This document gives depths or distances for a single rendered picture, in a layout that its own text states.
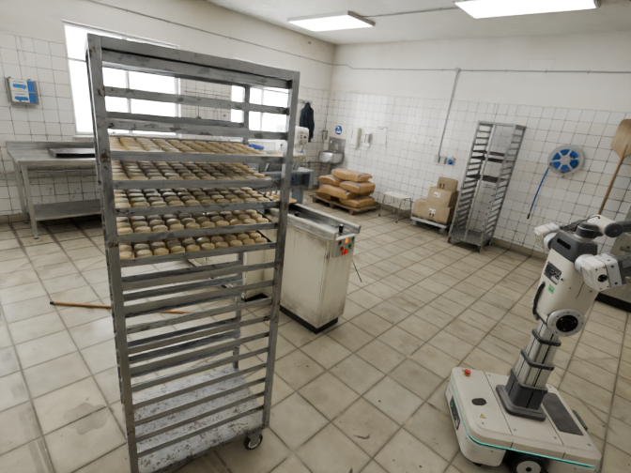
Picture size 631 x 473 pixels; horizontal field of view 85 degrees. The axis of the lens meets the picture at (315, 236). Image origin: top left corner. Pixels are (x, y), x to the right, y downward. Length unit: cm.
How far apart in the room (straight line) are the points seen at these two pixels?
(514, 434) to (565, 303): 73
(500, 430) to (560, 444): 29
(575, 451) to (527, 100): 473
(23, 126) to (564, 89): 681
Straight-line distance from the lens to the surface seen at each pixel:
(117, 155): 123
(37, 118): 545
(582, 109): 596
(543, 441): 235
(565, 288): 201
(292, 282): 286
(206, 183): 129
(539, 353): 223
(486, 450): 228
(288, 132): 135
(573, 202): 598
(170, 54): 121
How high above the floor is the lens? 170
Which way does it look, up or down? 20 degrees down
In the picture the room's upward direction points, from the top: 7 degrees clockwise
